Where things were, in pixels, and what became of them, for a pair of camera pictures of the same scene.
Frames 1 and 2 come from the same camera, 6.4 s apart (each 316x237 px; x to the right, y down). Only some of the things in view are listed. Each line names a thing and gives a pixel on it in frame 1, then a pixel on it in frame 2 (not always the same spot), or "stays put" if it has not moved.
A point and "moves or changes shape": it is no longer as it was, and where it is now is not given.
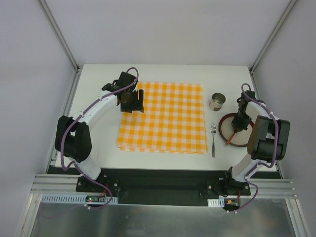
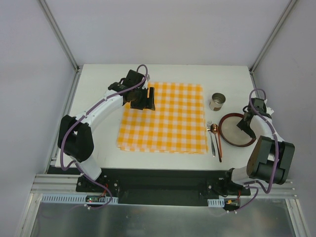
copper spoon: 230,138 → 214,130
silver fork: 213,130 moves or changes shape
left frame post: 60,36 stays put
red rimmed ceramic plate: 241,138 stays put
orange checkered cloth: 173,121 stays put
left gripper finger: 131,107 → 150,104
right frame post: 256,61 stays put
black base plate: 163,187 stays put
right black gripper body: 238,124 → 246,125
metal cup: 217,101 stays put
